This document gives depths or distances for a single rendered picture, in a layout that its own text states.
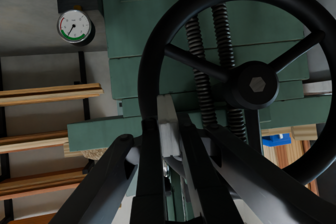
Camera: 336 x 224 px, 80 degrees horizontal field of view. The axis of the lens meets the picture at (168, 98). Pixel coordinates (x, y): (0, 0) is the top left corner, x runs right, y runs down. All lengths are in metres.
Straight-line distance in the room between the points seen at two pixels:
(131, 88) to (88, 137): 0.14
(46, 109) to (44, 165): 0.72
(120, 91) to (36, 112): 2.68
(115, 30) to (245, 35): 0.28
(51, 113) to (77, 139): 2.56
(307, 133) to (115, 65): 0.46
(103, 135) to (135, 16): 0.27
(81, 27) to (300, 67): 0.46
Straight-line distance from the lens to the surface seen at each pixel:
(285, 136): 1.49
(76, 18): 0.44
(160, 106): 0.18
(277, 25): 0.54
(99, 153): 0.48
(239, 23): 0.50
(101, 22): 0.52
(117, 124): 0.45
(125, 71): 0.45
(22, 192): 2.72
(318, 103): 0.56
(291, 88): 0.52
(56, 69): 3.06
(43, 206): 3.30
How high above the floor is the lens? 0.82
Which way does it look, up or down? 2 degrees down
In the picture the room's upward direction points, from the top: 174 degrees clockwise
